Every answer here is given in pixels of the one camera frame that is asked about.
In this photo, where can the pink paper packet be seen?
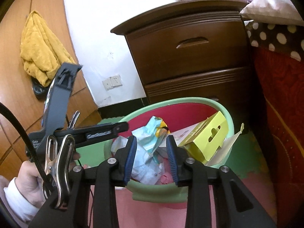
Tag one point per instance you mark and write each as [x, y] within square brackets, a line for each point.
[166, 179]

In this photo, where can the dark wooden nightstand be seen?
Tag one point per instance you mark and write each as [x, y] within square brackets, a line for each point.
[190, 71]

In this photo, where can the light wooden wardrobe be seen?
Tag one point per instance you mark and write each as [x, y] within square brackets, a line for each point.
[14, 99]

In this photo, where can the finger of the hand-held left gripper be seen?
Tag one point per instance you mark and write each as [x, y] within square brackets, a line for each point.
[104, 131]

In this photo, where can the crumpled white tissue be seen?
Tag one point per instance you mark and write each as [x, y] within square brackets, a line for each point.
[120, 144]

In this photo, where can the person's left hand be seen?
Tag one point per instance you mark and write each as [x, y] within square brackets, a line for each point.
[30, 182]

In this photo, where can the yellow-green and white box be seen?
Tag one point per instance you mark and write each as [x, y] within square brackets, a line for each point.
[201, 144]

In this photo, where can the red blanket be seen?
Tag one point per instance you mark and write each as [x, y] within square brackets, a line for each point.
[285, 111]

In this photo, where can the pale pink pillow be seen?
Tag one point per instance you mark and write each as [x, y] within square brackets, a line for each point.
[273, 9]

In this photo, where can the cream cardboard sheet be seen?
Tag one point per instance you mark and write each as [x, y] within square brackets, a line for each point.
[228, 149]

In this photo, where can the white wall socket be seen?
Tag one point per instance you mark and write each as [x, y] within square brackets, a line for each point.
[112, 82]

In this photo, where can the yellow towel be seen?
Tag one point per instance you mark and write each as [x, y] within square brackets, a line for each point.
[40, 47]

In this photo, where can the person's left forearm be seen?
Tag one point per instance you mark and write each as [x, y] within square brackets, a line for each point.
[16, 201]

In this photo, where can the pink foam mat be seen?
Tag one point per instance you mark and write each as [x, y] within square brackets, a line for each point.
[154, 213]

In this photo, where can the light blue wipes pack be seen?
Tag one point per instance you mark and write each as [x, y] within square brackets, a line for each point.
[144, 171]

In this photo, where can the brown polka dot blanket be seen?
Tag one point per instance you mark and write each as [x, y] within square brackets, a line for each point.
[270, 40]

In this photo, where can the metal spring clip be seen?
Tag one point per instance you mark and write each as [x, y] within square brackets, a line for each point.
[74, 120]
[64, 166]

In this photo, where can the red bin with green rim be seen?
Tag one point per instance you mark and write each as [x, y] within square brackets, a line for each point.
[185, 109]

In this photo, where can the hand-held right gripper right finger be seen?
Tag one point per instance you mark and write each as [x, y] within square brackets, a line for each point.
[173, 161]

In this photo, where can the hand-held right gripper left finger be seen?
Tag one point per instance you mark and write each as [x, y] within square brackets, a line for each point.
[130, 161]

